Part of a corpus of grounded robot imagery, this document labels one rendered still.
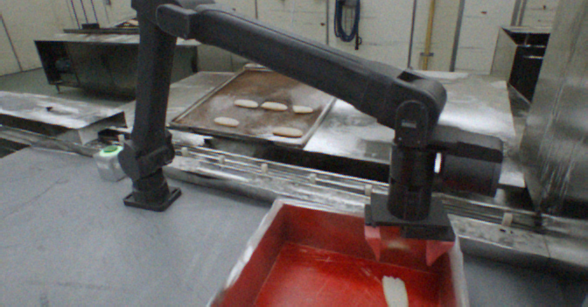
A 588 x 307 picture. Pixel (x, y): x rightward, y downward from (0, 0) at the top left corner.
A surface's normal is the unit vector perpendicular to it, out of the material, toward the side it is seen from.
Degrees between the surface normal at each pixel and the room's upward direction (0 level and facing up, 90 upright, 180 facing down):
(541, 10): 90
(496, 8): 90
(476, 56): 90
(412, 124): 90
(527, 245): 0
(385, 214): 1
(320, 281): 0
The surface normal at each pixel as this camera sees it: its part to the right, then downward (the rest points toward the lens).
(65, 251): -0.04, -0.91
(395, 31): -0.42, 0.39
